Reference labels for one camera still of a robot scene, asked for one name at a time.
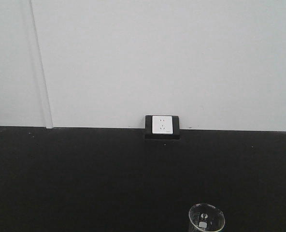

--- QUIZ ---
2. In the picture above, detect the black socket mounting box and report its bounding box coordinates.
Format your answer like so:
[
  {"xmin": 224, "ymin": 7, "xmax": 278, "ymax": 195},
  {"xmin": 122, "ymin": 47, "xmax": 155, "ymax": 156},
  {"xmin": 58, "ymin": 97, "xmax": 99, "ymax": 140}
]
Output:
[{"xmin": 144, "ymin": 115, "xmax": 180, "ymax": 140}]

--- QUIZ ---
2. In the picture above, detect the clear glass beaker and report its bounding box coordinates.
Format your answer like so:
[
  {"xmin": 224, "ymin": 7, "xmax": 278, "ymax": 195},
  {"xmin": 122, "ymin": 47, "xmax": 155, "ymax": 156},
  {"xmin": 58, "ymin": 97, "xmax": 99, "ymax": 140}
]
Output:
[{"xmin": 188, "ymin": 203, "xmax": 226, "ymax": 232}]

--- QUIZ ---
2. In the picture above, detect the white wall power socket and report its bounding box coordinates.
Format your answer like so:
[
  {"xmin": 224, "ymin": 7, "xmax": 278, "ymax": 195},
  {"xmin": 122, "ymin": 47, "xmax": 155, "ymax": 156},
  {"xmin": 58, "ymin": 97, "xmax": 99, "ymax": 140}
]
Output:
[{"xmin": 152, "ymin": 116, "xmax": 173, "ymax": 134}]

